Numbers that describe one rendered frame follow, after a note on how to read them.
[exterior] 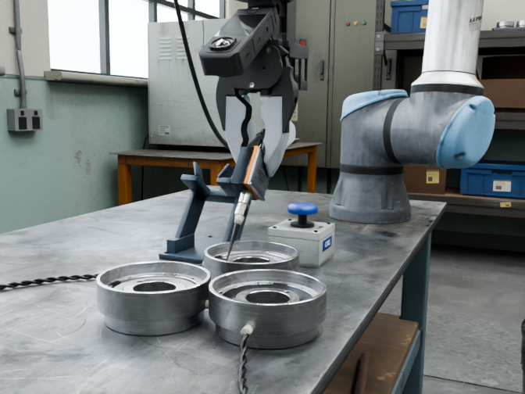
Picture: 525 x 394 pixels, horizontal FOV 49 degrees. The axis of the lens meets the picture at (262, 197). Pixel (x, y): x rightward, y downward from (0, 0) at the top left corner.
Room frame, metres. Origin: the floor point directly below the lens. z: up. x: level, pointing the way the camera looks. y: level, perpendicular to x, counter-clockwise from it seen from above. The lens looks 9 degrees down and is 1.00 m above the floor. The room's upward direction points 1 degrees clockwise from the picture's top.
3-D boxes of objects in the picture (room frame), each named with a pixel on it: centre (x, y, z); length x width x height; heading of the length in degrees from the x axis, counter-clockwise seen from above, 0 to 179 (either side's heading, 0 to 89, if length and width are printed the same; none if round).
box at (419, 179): (4.04, -1.11, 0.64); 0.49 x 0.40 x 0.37; 72
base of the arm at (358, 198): (1.07, -0.20, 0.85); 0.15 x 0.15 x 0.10
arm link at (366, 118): (1.06, -0.21, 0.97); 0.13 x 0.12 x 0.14; 45
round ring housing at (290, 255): (0.62, 0.01, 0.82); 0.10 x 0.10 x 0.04
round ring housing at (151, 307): (0.52, 0.10, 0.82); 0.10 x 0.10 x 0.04
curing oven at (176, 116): (3.19, 0.20, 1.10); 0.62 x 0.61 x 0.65; 157
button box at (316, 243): (0.75, -0.06, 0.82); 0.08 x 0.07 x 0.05; 157
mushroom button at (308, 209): (0.75, -0.05, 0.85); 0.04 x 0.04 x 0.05
